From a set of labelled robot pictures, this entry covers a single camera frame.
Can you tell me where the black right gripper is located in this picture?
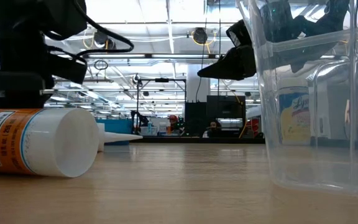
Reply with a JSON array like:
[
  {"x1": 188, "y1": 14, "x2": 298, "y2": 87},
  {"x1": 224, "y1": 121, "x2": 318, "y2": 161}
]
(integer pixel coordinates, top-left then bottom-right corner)
[{"x1": 196, "y1": 0, "x2": 351, "y2": 81}]

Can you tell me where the black metal frame rig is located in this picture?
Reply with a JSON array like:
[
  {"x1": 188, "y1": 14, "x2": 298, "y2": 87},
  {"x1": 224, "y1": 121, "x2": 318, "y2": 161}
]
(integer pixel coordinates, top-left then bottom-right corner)
[{"x1": 131, "y1": 77, "x2": 187, "y2": 138}]

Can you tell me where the black cabinet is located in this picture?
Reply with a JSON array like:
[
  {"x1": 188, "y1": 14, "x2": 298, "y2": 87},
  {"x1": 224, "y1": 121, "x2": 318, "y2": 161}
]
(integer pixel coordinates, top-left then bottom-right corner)
[{"x1": 184, "y1": 95, "x2": 247, "y2": 139}]

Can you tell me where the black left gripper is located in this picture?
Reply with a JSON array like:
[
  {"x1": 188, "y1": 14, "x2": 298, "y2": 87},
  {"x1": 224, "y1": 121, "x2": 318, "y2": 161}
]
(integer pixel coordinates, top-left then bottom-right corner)
[{"x1": 0, "y1": 0, "x2": 55, "y2": 110}]

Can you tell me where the blue plastic bin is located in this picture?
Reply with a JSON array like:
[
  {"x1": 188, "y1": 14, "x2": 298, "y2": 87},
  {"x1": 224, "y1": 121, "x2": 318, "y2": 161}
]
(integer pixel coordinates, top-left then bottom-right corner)
[{"x1": 95, "y1": 119, "x2": 134, "y2": 146}]

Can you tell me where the long ceiling light bar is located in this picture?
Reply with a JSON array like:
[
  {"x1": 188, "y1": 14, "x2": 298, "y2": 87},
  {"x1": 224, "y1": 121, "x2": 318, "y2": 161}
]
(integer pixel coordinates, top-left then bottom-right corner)
[{"x1": 87, "y1": 54, "x2": 221, "y2": 60}]

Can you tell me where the person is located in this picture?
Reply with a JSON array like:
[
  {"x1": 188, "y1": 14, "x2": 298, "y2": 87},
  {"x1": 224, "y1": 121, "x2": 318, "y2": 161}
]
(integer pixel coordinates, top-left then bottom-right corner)
[
  {"x1": 202, "y1": 120, "x2": 223, "y2": 139},
  {"x1": 168, "y1": 114, "x2": 180, "y2": 132}
]

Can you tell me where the black hanging cable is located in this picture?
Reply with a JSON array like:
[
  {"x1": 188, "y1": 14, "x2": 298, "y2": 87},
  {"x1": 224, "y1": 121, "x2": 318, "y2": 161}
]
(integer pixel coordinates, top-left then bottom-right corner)
[{"x1": 218, "y1": 0, "x2": 222, "y2": 97}]

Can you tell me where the black table frame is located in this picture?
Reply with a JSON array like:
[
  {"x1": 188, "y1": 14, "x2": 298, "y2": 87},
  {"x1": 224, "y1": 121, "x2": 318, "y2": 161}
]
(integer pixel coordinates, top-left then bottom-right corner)
[{"x1": 129, "y1": 136, "x2": 266, "y2": 144}]

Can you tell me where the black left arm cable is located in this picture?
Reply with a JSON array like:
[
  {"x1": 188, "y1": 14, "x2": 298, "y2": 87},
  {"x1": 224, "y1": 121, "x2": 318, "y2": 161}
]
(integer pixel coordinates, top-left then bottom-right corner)
[{"x1": 47, "y1": 0, "x2": 135, "y2": 58}]

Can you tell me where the clear plastic container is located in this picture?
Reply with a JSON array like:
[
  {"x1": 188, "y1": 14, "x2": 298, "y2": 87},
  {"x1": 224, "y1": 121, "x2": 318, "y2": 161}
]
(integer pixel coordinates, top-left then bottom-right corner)
[{"x1": 235, "y1": 0, "x2": 358, "y2": 200}]

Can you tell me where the orange sealant tube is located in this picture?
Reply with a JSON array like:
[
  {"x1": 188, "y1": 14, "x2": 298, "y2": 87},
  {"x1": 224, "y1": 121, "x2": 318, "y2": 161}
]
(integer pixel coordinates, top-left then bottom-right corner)
[{"x1": 0, "y1": 108, "x2": 101, "y2": 179}]

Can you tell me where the Lysol wipes canister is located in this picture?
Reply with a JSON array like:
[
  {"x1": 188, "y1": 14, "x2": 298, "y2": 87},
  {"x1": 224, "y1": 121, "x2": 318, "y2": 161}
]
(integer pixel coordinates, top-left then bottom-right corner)
[{"x1": 278, "y1": 77, "x2": 312, "y2": 146}]

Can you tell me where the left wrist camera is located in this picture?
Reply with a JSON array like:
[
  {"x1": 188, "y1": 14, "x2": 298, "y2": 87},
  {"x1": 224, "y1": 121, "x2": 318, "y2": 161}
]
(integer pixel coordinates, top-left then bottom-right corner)
[{"x1": 47, "y1": 52, "x2": 88, "y2": 85}]

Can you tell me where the black ceiling cord reel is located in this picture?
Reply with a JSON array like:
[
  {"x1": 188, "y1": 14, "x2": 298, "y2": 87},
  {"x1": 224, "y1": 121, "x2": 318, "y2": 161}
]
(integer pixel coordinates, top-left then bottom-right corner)
[
  {"x1": 92, "y1": 29, "x2": 117, "y2": 54},
  {"x1": 192, "y1": 27, "x2": 209, "y2": 45}
]

